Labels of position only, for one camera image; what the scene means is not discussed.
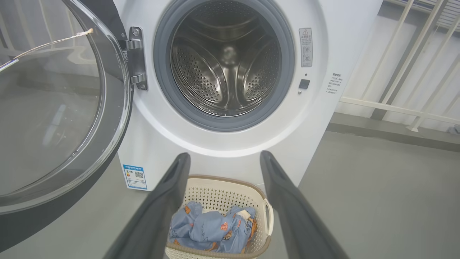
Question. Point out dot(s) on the cream perforated laundry basket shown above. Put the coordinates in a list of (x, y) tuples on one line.
[(222, 190)]

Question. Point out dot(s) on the small printed text sticker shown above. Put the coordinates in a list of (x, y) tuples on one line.
[(335, 83)]

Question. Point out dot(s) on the blue printed garment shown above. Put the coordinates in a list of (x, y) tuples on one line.
[(208, 228)]

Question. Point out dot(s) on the white front-load washing machine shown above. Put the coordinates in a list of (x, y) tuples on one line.
[(233, 142)]

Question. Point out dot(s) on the metal door hinge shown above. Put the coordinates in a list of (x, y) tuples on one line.
[(137, 57)]

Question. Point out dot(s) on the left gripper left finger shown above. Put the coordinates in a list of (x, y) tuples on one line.
[(154, 219)]

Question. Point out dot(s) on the white metal railing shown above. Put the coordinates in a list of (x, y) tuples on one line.
[(393, 106)]

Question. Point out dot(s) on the grey warning sticker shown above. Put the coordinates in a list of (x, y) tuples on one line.
[(306, 47)]

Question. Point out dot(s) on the grey rubber door gasket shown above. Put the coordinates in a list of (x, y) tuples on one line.
[(161, 72)]

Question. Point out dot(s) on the steel washer drum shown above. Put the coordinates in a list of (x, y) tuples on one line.
[(224, 64)]

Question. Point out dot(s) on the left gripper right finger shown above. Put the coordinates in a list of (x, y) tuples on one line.
[(298, 219)]

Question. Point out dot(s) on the black square door latch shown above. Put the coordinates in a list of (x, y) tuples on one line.
[(304, 83)]

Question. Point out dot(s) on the blue energy label sticker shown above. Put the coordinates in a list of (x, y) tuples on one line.
[(135, 177)]

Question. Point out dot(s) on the round black glass washer door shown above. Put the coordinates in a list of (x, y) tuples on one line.
[(115, 108)]

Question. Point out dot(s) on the grey baseboard strip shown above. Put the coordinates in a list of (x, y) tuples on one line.
[(395, 131)]

